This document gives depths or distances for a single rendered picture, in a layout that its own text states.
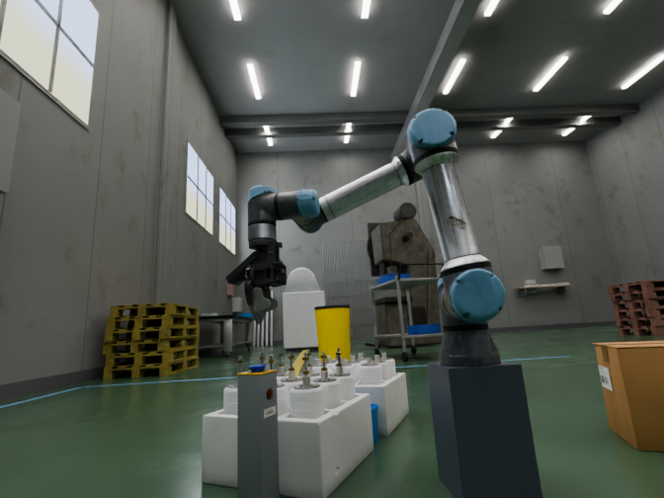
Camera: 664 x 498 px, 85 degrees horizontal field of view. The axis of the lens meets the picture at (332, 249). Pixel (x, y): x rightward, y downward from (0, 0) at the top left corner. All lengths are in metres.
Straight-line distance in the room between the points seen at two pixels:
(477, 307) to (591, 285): 13.75
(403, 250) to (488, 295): 6.05
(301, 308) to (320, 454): 6.18
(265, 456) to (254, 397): 0.13
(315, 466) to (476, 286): 0.59
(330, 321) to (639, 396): 3.01
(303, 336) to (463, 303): 6.36
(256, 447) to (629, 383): 1.13
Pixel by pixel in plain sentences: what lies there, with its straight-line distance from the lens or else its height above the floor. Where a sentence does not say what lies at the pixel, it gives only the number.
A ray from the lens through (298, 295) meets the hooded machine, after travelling 7.16.
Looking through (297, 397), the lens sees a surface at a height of 0.23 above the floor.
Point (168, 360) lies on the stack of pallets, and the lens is 4.54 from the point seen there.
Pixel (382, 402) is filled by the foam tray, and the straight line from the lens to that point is 1.52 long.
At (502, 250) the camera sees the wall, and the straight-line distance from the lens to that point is 13.22.
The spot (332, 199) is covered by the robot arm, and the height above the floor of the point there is 0.78.
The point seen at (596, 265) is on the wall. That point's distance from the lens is 14.83.
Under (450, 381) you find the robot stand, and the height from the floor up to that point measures 0.27.
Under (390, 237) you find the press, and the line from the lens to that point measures 6.86.
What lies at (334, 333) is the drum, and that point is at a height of 0.35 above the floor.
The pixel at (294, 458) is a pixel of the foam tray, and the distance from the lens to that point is 1.07.
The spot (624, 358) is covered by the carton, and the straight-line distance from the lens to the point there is 1.50.
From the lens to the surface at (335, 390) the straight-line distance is 1.17.
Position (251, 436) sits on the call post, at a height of 0.18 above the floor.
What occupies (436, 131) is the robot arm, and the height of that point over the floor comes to 0.86.
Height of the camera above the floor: 0.41
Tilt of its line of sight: 12 degrees up
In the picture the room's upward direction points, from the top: 3 degrees counter-clockwise
